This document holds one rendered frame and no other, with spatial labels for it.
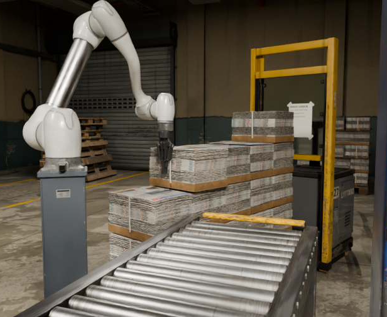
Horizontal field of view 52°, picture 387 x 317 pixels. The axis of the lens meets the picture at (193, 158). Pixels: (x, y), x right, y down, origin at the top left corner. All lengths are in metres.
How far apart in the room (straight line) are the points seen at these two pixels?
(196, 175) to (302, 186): 1.58
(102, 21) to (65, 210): 0.90
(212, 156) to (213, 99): 7.10
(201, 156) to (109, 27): 0.80
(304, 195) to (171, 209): 1.74
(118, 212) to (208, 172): 0.54
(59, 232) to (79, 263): 0.17
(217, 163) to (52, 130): 0.95
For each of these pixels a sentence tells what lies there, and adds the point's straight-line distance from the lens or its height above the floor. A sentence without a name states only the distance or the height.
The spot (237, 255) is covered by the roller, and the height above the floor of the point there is 0.80.
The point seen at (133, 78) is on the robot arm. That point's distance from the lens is 2.22.
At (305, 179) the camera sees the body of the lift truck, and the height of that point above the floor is 0.72.
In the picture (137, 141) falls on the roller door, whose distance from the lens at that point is 10.06.
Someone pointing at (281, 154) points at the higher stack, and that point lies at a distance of 2.96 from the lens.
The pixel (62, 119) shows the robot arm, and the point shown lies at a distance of 1.82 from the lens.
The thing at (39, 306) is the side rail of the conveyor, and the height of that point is 0.80.
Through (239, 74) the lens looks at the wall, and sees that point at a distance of 9.18.
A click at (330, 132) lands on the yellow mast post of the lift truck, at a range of 3.27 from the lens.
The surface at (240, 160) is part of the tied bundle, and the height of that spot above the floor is 0.97.
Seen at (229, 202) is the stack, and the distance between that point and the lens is 2.48.
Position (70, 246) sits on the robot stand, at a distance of 1.87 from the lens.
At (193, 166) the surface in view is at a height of 0.97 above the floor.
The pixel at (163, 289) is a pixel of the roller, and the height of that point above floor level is 0.80.
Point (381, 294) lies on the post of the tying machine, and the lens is 0.21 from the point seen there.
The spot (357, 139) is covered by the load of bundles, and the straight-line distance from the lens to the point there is 7.19.
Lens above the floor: 1.21
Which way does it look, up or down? 5 degrees down
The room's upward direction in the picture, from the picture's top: straight up
